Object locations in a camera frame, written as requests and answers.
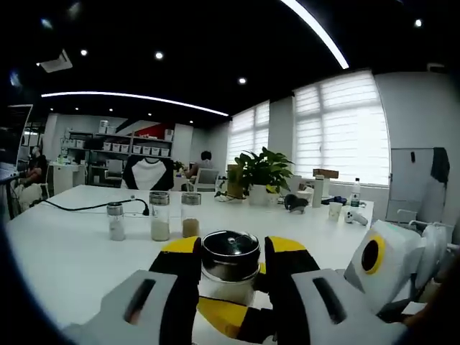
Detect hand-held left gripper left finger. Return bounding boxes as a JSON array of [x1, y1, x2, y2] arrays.
[[64, 235, 203, 345]]

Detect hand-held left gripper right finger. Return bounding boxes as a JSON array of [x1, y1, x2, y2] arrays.
[[264, 235, 408, 345]]

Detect short seasoning bottle grey powder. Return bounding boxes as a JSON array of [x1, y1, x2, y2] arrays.
[[199, 229, 262, 307]]

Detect tall seasoning bottle brown powder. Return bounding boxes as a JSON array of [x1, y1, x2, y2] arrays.
[[180, 192, 202, 239]]

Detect tall seasoning bottle white powder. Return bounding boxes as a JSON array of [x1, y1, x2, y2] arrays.
[[148, 190, 171, 242]]

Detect short seasoning bottle white powder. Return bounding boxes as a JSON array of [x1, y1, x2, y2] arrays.
[[106, 202, 127, 242]]

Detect clear plastic water bottle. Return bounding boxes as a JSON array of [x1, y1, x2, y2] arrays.
[[349, 177, 362, 208]]

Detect white handheld controller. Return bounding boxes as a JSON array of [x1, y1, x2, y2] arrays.
[[344, 209, 369, 227]]

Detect white paper cup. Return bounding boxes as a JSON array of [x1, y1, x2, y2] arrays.
[[328, 201, 344, 222]]

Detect white board panel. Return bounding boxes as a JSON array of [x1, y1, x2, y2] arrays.
[[389, 147, 438, 224]]

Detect white thermos flask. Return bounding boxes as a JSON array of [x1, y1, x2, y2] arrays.
[[311, 178, 323, 209]]

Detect tall brown box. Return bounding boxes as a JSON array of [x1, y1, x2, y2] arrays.
[[226, 164, 249, 199]]

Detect green potted plant white pot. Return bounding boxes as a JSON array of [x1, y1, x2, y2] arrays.
[[233, 146, 296, 207]]

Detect grey mesh office chair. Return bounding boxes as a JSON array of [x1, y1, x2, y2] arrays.
[[189, 167, 221, 193]]

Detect dark hanging jacket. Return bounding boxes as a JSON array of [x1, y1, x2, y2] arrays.
[[431, 146, 451, 190]]

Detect flat cardboard box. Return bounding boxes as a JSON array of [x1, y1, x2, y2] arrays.
[[312, 168, 340, 180]]

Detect white black raglan shirt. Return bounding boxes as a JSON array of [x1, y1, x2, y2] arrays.
[[130, 157, 167, 191]]

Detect narrow window with blinds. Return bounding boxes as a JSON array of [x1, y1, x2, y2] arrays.
[[226, 100, 271, 170]]

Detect wide window with blinds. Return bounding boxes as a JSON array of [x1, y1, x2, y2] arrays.
[[292, 70, 392, 187]]

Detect row of white storage bins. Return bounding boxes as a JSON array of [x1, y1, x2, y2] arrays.
[[102, 142, 171, 158]]

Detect metal storage shelf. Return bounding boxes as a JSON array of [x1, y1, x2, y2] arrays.
[[65, 130, 174, 183]]

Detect white low cabinet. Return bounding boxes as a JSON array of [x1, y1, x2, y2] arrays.
[[46, 162, 88, 198]]

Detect long ceiling light strip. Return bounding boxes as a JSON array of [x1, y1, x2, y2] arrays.
[[40, 91, 230, 118], [279, 0, 351, 70]]

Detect ceiling air conditioner vent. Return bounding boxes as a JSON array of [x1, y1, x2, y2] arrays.
[[38, 49, 73, 74]]

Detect black power cable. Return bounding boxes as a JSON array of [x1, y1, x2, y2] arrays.
[[38, 198, 151, 218]]

